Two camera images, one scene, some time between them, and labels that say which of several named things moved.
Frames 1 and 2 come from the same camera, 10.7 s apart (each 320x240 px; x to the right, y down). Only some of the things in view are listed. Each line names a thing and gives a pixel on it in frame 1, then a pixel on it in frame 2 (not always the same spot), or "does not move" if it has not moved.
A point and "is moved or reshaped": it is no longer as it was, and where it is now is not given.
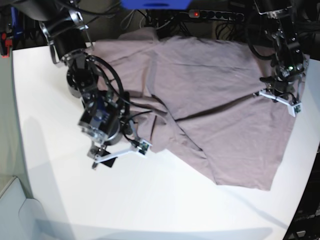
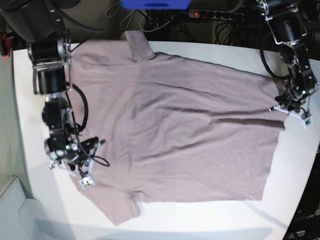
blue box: (156, 4) does not move
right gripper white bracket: (294, 108) to (307, 120)
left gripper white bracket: (141, 149) to (86, 178)
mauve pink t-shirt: (200, 94) is moved or reshaped
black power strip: (216, 14) does not move
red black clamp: (5, 45) does not move
